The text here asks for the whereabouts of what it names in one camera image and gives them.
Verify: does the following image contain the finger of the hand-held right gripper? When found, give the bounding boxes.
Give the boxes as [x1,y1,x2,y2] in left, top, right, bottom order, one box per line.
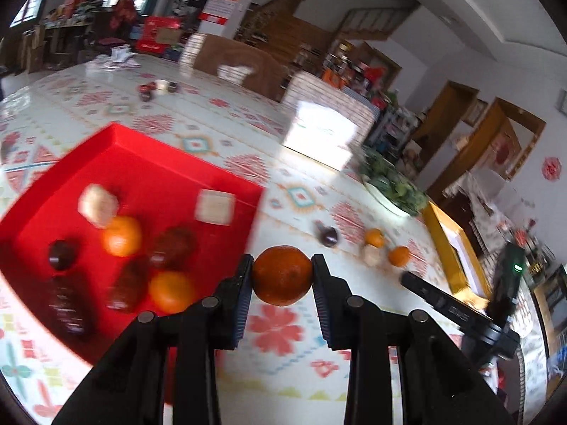
[400,272,468,319]

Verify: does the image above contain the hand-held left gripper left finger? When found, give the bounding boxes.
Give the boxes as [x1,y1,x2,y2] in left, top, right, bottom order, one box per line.
[51,254,255,425]

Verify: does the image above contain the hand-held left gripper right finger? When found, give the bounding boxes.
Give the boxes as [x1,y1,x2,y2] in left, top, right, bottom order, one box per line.
[311,254,517,425]

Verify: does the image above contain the brown date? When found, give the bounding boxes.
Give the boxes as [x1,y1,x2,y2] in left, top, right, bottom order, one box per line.
[46,274,91,337]
[151,227,198,271]
[106,254,151,313]

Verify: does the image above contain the red tray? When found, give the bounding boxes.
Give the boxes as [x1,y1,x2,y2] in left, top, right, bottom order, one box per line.
[0,123,266,366]

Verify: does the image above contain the gold cardboard box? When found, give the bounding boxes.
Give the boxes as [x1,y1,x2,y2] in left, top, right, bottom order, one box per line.
[421,201,492,297]

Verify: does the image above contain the pale green oval plate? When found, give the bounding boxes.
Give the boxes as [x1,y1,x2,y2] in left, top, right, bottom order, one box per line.
[361,175,412,219]

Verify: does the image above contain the plate of green leaves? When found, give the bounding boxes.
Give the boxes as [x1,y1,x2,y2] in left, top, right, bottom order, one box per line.
[359,151,430,215]

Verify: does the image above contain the wide wooden door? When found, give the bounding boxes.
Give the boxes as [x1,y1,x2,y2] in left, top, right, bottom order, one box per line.
[427,97,545,204]

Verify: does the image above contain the metal storage rack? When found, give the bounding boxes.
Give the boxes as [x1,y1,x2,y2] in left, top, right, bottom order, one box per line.
[367,106,419,164]

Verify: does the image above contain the narrow wooden door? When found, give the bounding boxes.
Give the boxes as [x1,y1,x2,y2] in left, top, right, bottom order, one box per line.
[416,80,480,173]

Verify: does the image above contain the white box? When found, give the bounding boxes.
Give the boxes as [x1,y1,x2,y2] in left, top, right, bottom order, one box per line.
[283,100,361,171]

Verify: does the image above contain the chair with patterned cover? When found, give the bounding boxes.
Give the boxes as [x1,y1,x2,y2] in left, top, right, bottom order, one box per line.
[283,71,382,142]

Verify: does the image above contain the brown chair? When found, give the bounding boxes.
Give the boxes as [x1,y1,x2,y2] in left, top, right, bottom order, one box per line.
[192,33,288,100]

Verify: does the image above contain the loose white papers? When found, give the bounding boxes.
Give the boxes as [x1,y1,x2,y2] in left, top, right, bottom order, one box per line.
[95,46,142,69]

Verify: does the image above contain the wooden staircase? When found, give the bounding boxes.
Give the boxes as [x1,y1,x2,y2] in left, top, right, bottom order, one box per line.
[235,0,417,76]

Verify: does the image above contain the red cardboard box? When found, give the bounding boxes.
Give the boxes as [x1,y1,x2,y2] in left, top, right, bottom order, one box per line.
[135,15,183,56]

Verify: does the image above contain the framed wall picture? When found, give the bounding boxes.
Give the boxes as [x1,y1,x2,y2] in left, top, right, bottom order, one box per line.
[463,97,488,127]

